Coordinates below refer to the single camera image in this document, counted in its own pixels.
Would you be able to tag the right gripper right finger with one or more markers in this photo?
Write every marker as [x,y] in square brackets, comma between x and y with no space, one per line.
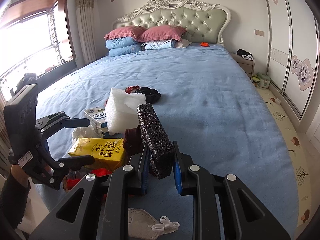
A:
[223,207]

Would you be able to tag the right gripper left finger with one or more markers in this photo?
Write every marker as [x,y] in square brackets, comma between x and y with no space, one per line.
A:
[97,207]

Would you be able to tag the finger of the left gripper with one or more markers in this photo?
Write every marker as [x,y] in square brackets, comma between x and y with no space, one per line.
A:
[47,126]
[64,165]

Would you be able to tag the red sock cloth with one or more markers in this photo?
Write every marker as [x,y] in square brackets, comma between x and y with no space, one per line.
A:
[73,177]

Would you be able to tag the white face mask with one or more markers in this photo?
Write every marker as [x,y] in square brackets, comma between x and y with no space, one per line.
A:
[142,225]

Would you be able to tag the black foam sponge block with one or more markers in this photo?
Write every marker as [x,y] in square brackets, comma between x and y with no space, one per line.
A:
[161,148]

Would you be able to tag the black sock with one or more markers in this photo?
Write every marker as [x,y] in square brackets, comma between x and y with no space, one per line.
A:
[151,95]

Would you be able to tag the left forearm dark sleeve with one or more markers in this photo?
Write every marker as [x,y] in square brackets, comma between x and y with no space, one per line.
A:
[14,200]

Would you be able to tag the yellow milk snack bag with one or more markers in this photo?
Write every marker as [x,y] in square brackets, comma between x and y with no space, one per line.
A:
[108,153]

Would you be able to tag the white milk carton box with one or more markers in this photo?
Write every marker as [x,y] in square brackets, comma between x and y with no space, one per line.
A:
[97,118]

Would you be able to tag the cartoon floor play mat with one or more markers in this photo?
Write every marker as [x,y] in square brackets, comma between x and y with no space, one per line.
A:
[296,154]

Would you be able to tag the white foam packing sheet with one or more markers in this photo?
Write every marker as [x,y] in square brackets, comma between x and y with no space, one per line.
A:
[121,110]

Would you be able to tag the blue bed sheet mattress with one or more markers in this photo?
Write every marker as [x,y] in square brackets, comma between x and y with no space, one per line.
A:
[208,105]

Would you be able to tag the blue folded quilt stack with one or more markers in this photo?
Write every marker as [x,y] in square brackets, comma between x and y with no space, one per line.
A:
[122,46]

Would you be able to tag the beige curtain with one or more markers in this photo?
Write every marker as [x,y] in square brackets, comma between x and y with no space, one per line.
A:
[85,21]

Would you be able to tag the left pink pillow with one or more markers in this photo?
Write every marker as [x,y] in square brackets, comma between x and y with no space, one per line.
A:
[132,31]

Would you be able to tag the pink pillow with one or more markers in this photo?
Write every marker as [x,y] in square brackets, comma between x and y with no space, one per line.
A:
[162,32]
[132,31]

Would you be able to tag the green storage box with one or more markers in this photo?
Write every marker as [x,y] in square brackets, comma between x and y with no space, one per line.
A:
[264,80]

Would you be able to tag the light blue folded blanket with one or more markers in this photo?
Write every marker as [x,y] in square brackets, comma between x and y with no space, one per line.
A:
[161,44]

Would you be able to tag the grey bedside table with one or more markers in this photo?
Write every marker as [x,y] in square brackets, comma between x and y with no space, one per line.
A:
[246,65]

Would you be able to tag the right pink pillow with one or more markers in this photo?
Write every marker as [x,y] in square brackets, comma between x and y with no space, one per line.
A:
[162,32]

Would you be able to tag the white sliding wardrobe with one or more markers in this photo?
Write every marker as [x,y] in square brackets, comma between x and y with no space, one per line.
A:
[294,38]

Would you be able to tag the black item on nightstand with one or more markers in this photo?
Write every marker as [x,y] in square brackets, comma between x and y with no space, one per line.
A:
[245,55]

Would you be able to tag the small orange object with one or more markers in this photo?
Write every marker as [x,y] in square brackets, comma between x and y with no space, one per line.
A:
[204,44]

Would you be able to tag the green tufted headboard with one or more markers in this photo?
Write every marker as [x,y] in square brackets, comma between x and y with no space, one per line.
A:
[203,21]

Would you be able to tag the window with brown frame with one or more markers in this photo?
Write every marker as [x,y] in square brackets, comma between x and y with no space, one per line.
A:
[35,38]

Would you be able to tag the wall light switch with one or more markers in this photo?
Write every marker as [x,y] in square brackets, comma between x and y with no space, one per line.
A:
[259,32]

